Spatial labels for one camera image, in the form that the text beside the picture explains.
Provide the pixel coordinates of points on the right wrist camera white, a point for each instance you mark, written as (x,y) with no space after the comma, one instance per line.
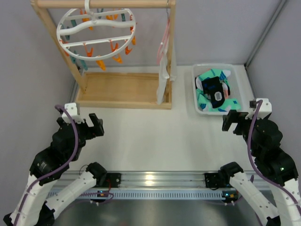
(260,108)

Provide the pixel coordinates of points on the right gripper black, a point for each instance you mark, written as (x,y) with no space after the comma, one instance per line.
(237,122)

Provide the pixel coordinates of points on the black sock grey patch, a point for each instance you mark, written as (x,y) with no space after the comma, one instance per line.
(212,89)

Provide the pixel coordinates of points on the white cloth on hanger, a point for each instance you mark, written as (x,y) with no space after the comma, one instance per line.
(163,74)

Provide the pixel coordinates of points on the white plastic basket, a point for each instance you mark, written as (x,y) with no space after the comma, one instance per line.
(232,81)

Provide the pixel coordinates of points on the white round clip hanger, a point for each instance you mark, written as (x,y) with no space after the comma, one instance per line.
(97,34)

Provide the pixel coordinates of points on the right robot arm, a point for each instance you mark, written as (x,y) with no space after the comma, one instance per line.
(271,164)

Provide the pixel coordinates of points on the pink wire hanger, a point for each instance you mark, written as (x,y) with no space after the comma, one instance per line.
(164,40)

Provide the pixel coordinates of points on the mint green sock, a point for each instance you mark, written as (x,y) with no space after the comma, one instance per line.
(206,106)
(211,73)

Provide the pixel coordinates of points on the wooden clothes rack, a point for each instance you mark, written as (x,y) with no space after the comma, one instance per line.
(100,86)

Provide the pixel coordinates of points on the aluminium rail base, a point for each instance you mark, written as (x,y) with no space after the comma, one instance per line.
(161,186)

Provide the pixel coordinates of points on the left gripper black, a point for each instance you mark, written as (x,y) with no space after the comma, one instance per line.
(89,129)

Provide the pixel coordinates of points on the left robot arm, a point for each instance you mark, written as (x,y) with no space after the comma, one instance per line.
(35,207)

